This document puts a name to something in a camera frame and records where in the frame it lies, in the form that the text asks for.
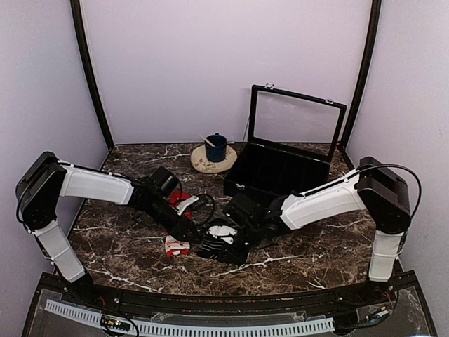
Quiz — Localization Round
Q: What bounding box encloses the right black frame post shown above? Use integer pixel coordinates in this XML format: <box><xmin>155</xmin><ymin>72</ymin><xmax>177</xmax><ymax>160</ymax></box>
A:
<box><xmin>340</xmin><ymin>0</ymin><xmax>382</xmax><ymax>149</ymax></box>

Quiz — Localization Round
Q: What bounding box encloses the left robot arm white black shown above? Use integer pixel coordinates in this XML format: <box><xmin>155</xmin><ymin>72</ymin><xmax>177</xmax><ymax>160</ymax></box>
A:
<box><xmin>15</xmin><ymin>152</ymin><xmax>203</xmax><ymax>306</ymax></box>

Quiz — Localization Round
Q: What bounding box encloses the black white striped sock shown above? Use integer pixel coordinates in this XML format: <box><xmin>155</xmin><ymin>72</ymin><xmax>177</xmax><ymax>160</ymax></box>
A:
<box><xmin>196</xmin><ymin>218</ymin><xmax>231</xmax><ymax>259</ymax></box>

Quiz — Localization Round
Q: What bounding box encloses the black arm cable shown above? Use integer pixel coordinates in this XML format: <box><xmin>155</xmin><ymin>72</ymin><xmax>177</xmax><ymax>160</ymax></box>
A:
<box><xmin>191</xmin><ymin>193</ymin><xmax>217</xmax><ymax>229</ymax></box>
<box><xmin>350</xmin><ymin>164</ymin><xmax>423</xmax><ymax>225</ymax></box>

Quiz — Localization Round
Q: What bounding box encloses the blue ceramic cup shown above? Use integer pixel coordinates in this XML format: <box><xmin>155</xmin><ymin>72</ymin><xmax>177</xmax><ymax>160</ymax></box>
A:
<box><xmin>205</xmin><ymin>133</ymin><xmax>227</xmax><ymax>163</ymax></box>

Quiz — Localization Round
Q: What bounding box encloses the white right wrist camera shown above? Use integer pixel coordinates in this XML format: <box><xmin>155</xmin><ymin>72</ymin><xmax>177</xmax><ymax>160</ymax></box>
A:
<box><xmin>208</xmin><ymin>225</ymin><xmax>238</xmax><ymax>244</ymax></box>

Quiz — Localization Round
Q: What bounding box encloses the wooden stick in cup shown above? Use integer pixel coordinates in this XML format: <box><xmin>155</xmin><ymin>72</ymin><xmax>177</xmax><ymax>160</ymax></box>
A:
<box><xmin>199</xmin><ymin>134</ymin><xmax>215</xmax><ymax>147</ymax></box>

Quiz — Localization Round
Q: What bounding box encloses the cream floral plate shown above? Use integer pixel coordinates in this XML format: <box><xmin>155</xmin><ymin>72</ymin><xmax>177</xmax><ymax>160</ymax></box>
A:
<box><xmin>190</xmin><ymin>144</ymin><xmax>238</xmax><ymax>174</ymax></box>

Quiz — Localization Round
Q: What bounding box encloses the black compartment box glass lid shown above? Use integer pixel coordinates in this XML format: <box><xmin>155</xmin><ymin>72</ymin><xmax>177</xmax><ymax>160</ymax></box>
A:
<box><xmin>223</xmin><ymin>84</ymin><xmax>347</xmax><ymax>205</ymax></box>

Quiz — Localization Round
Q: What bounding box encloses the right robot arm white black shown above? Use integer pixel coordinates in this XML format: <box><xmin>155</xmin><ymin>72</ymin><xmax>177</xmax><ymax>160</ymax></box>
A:
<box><xmin>208</xmin><ymin>157</ymin><xmax>414</xmax><ymax>305</ymax></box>

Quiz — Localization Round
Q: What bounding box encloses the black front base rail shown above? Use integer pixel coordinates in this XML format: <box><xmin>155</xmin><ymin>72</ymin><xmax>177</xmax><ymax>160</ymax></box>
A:
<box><xmin>66</xmin><ymin>259</ymin><xmax>418</xmax><ymax>319</ymax></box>

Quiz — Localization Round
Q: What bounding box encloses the white slotted cable duct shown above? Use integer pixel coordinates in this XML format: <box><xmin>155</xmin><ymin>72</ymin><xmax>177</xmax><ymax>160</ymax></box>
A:
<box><xmin>43</xmin><ymin>299</ymin><xmax>335</xmax><ymax>336</ymax></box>

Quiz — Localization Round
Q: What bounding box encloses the left black frame post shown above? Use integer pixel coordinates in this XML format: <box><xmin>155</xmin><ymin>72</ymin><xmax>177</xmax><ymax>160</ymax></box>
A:
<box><xmin>69</xmin><ymin>0</ymin><xmax>115</xmax><ymax>152</ymax></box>

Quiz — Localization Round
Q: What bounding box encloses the black frame post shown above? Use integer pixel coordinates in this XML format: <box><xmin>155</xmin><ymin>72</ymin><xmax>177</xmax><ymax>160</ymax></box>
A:
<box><xmin>69</xmin><ymin>0</ymin><xmax>115</xmax><ymax>152</ymax></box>
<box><xmin>340</xmin><ymin>0</ymin><xmax>382</xmax><ymax>149</ymax></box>

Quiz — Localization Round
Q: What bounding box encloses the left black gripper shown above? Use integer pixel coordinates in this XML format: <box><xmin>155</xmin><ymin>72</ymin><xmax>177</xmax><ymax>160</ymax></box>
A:
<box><xmin>146</xmin><ymin>195</ymin><xmax>202</xmax><ymax>244</ymax></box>

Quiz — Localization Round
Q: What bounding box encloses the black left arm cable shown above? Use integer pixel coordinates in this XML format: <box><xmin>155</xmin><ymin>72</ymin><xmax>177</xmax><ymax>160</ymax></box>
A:
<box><xmin>191</xmin><ymin>193</ymin><xmax>217</xmax><ymax>229</ymax></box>

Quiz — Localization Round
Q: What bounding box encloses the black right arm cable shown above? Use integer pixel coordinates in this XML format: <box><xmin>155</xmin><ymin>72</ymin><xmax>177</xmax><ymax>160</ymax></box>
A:
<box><xmin>350</xmin><ymin>164</ymin><xmax>423</xmax><ymax>225</ymax></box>

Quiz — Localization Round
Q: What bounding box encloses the red Santa Christmas sock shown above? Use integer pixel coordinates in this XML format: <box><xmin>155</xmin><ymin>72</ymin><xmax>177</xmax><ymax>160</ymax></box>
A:
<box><xmin>164</xmin><ymin>191</ymin><xmax>191</xmax><ymax>258</ymax></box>

